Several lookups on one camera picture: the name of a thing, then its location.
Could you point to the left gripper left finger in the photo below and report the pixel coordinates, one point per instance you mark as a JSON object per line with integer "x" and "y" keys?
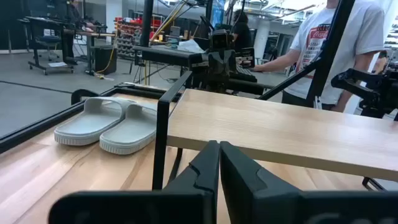
{"x": 199, "y": 180}

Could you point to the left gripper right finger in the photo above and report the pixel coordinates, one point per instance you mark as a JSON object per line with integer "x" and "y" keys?
{"x": 248, "y": 193}

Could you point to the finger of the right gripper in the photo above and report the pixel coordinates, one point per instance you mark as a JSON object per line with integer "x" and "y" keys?
{"x": 215, "y": 63}
{"x": 228, "y": 63}

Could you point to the white rubber slide sandal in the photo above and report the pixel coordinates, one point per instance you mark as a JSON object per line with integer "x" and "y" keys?
{"x": 127, "y": 137}
{"x": 84, "y": 127}

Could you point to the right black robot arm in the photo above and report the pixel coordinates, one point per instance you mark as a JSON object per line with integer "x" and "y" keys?
{"x": 248, "y": 85}

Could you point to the white cloth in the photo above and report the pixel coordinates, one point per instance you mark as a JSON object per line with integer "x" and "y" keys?
{"x": 189, "y": 46}

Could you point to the black box white label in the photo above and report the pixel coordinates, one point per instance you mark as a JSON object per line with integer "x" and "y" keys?
{"x": 245, "y": 57}

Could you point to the person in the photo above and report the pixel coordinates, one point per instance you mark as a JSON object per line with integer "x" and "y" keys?
{"x": 357, "y": 31}
{"x": 74, "y": 14}
{"x": 242, "y": 34}

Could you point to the black flat equipment housing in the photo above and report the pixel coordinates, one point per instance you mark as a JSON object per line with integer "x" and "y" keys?
{"x": 164, "y": 56}

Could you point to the red storage bin rack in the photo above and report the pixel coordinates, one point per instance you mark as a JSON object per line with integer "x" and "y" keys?
{"x": 127, "y": 34}

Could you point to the black speaker box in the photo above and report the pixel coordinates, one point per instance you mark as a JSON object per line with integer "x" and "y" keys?
{"x": 104, "y": 59}

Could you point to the wooden workbench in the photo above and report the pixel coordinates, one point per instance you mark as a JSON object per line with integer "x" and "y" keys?
{"x": 93, "y": 33}

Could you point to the black office chair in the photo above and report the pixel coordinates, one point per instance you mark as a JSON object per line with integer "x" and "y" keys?
{"x": 48, "y": 40}

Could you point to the black rolling desk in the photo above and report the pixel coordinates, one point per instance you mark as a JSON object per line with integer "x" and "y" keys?
{"x": 40, "y": 23}

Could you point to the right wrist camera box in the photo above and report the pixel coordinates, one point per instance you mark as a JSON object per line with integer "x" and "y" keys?
{"x": 221, "y": 39}

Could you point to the black frame post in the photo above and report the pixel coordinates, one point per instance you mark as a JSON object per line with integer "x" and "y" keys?
{"x": 329, "y": 53}
{"x": 146, "y": 21}
{"x": 209, "y": 9}

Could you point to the wooden shelf black metal frame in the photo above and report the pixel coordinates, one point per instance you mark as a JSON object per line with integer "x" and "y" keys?
{"x": 280, "y": 130}

